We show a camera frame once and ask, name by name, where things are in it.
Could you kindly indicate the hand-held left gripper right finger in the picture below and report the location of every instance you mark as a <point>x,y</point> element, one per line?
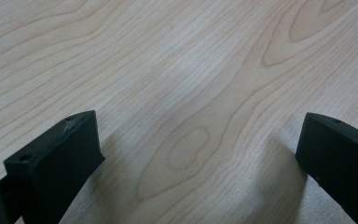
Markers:
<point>341,158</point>

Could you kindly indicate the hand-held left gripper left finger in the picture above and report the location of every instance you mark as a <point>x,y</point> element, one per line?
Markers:
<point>54,161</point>

